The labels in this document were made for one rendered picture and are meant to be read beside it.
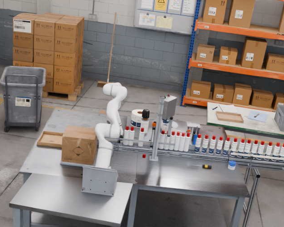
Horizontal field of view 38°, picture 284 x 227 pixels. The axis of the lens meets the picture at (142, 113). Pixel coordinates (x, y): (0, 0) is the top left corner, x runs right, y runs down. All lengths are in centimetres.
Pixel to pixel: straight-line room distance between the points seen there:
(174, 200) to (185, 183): 86
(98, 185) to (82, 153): 48
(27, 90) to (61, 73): 149
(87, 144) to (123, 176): 45
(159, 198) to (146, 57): 441
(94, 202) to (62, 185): 35
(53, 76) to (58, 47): 53
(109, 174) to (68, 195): 38
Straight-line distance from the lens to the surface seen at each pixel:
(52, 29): 731
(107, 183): 353
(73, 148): 391
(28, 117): 630
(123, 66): 871
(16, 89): 612
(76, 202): 350
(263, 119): 579
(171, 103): 400
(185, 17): 822
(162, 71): 861
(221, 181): 406
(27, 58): 757
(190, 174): 406
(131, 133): 423
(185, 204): 471
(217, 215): 466
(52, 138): 446
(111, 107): 371
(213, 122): 537
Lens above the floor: 287
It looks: 23 degrees down
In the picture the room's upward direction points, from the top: 7 degrees clockwise
